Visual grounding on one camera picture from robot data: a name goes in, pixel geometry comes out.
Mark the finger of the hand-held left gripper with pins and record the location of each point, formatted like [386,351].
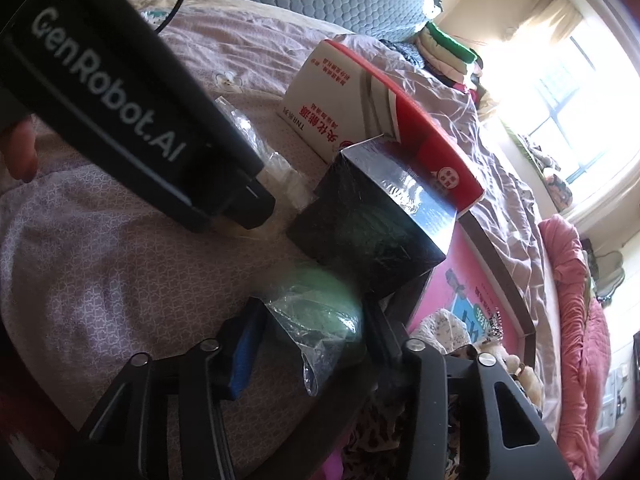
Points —
[247,202]

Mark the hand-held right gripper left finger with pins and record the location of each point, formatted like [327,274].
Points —
[245,355]

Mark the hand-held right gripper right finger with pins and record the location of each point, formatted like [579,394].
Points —
[382,335]

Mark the pale plush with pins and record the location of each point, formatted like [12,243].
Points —
[282,180]

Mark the green soft item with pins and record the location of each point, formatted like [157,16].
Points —
[320,320]

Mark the pink framed box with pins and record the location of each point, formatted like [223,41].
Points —
[465,280]

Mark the cream teddy bear with crown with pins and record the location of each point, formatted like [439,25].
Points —
[505,360]

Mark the person's left hand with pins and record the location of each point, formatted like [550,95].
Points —
[20,155]

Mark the white patterned cloth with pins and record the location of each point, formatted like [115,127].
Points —
[445,330]

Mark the leopard print cloth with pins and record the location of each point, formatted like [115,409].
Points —
[370,440]

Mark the dark blue wrapped box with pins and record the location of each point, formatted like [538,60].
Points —
[370,220]

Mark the red and white box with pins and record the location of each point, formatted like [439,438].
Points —
[340,105]

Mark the lilac printed quilt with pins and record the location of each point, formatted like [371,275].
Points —
[125,270]

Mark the pink ruffled blanket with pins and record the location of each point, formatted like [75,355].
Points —
[575,335]

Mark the dark patterned cloth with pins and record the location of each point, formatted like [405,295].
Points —
[400,52]

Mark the colourful cloth pile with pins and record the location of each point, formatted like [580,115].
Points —
[552,180]

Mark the white drawer cabinet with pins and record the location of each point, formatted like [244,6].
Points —
[617,400]

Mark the stack of folded clothes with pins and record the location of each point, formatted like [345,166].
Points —
[450,55]

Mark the black television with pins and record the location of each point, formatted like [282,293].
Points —
[636,360]

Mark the window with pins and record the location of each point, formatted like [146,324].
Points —
[575,110]

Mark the cream curtain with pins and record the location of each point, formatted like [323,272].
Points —
[545,15]

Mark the wavy frame mirror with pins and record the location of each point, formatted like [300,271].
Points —
[606,275]

